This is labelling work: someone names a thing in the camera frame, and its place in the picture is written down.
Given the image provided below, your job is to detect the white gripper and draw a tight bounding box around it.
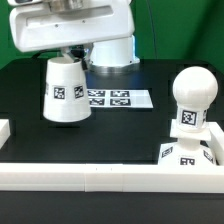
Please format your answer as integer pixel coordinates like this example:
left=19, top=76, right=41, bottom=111
left=8, top=0, right=134, bottom=63

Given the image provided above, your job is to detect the white lamp shade cone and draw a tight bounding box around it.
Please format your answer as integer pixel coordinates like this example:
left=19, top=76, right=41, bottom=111
left=43, top=57, right=91, bottom=123

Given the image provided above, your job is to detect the white lamp bulb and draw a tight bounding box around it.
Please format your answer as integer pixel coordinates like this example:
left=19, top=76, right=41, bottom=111
left=172, top=66, right=218, bottom=133

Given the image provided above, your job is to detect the white lamp base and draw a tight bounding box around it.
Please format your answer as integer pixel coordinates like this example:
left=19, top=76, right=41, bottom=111
left=158, top=119, right=224, bottom=167

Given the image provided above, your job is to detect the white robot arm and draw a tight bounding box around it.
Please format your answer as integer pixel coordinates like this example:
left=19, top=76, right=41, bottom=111
left=7, top=0, right=139, bottom=74

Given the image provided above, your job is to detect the white marker tag plate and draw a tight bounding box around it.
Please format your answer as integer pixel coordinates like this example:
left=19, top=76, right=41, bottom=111
left=88, top=89, right=153, bottom=109

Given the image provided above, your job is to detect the white left rail block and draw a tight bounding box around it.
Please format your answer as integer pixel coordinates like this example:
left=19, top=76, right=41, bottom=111
left=0, top=119, right=10, bottom=149

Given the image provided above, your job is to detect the white front rail fence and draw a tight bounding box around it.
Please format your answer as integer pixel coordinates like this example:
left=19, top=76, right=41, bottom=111
left=0, top=163, right=224, bottom=193

